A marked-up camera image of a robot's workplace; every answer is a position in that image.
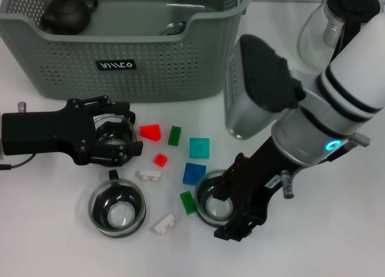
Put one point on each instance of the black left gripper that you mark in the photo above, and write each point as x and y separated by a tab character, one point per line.
45	132

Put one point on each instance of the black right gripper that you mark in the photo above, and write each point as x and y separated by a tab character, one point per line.
258	181

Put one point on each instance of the glass teacup with black holder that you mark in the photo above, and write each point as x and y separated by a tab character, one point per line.
210	211
173	26
130	132
120	214

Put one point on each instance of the red sloped toy block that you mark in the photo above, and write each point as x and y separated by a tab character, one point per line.
150	131

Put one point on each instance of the small red square block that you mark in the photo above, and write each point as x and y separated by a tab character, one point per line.
160	160

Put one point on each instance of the grey-green perforated storage bin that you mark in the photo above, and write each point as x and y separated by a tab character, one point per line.
180	63

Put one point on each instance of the green toy brick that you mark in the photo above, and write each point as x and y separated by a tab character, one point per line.
175	135
187	202

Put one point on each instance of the white toy brick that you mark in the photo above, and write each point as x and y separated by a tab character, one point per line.
162	225
149	175

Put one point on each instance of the blue square toy plate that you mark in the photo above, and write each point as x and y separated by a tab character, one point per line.
192	172

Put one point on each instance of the teal square toy plate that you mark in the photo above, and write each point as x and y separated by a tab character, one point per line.
199	147

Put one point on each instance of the black clay teapot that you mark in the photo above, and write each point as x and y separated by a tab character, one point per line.
69	14

